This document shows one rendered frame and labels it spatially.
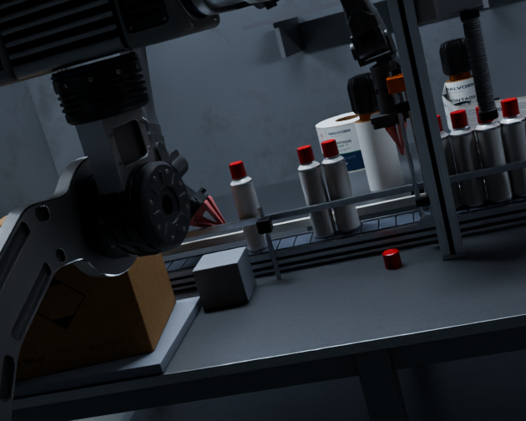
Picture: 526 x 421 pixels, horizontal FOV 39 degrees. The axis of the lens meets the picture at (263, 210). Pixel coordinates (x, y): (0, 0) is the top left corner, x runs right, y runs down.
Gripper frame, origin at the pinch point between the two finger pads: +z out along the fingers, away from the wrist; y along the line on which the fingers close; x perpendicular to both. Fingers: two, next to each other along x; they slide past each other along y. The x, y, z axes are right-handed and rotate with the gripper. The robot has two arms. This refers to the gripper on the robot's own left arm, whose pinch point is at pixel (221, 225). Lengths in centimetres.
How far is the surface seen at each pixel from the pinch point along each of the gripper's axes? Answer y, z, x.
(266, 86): 346, -30, 37
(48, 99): 365, -161, 147
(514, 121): -1, 36, -57
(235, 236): 3.9, 4.1, 1.8
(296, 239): 1.0, 15.6, -7.6
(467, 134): -2, 30, -49
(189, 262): -0.4, -1.2, 12.2
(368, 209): 4.1, 24.6, -22.4
